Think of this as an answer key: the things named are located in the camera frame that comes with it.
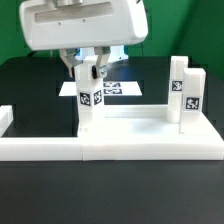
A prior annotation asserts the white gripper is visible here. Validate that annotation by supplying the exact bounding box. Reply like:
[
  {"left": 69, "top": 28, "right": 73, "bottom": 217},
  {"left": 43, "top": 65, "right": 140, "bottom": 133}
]
[{"left": 19, "top": 0, "right": 148, "bottom": 79}]

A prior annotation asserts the white desk top tray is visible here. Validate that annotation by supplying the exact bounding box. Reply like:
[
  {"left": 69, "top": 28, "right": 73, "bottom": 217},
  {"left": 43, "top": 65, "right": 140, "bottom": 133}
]
[{"left": 77, "top": 105, "right": 224, "bottom": 149}]

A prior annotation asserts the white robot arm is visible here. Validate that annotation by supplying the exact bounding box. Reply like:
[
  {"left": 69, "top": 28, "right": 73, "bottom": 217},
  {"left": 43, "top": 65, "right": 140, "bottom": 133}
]
[{"left": 19, "top": 0, "right": 148, "bottom": 61}]

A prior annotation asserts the marker tag sheet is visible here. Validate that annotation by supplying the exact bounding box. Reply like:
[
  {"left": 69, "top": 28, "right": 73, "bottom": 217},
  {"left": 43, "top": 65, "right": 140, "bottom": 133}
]
[{"left": 59, "top": 81, "right": 142, "bottom": 96}]

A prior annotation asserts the white U-shaped fence frame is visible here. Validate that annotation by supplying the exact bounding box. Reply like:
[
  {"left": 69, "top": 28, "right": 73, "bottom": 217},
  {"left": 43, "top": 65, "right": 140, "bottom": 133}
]
[{"left": 0, "top": 105, "right": 224, "bottom": 161}]

